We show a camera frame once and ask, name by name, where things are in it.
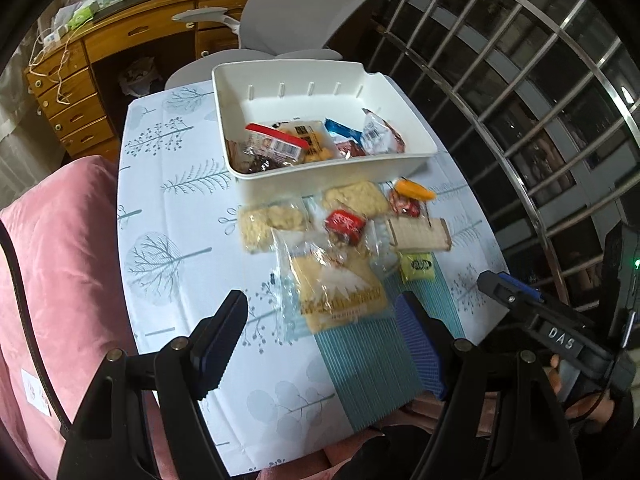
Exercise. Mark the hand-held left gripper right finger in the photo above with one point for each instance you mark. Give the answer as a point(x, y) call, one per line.
point(420, 345)

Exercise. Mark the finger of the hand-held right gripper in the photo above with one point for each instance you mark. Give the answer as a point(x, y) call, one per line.
point(510, 292)

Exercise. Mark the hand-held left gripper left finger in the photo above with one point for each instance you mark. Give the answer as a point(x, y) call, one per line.
point(215, 355)

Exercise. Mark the small yellow green packet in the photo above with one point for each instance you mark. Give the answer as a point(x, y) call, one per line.
point(416, 266)

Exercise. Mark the large clear bread packet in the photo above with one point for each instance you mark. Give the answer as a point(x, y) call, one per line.
point(340, 290)

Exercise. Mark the beige wafer packet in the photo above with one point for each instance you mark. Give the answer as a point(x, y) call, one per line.
point(420, 235)

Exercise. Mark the red and orange snack packet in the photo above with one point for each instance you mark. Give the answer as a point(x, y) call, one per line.
point(412, 197)

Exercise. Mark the clear yellow cracker packet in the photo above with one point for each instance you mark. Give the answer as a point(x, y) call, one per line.
point(357, 197)
point(270, 225)

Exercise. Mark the round red snack packet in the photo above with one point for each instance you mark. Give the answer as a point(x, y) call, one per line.
point(345, 225)

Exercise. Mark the white barcode snack packet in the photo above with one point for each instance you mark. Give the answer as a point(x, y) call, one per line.
point(380, 132)

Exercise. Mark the small dark red packet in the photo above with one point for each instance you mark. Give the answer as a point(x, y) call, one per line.
point(349, 149)

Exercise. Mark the dark dried fruit packet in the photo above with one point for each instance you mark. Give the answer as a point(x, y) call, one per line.
point(270, 147)

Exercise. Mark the blue and white snack packet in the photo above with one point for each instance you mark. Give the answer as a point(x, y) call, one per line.
point(342, 130)

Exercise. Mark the orange fried snack packet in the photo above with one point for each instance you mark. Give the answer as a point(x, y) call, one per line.
point(312, 142)

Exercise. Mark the white plastic storage box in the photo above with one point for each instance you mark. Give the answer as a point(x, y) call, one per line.
point(300, 77)

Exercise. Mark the person's right hand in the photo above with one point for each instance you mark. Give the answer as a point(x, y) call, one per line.
point(585, 407)

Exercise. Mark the person's black clothing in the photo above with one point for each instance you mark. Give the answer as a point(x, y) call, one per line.
point(380, 455)

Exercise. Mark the tree printed tablecloth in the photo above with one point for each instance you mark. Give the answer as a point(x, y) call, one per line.
point(175, 220)

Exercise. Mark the pink cushion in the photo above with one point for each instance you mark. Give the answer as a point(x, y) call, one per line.
point(65, 260)

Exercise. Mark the metal window grille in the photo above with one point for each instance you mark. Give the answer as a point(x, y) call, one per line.
point(525, 85)

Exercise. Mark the white plastic bag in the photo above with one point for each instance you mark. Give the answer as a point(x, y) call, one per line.
point(140, 75)

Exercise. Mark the wooden desk with drawers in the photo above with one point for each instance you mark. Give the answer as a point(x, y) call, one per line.
point(130, 35)

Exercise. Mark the grey office chair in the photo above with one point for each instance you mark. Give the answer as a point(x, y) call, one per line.
point(300, 5)

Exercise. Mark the black keyboard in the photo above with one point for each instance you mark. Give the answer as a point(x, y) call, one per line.
point(127, 7)

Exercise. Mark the green tissue pack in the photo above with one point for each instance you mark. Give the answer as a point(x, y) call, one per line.
point(82, 15)

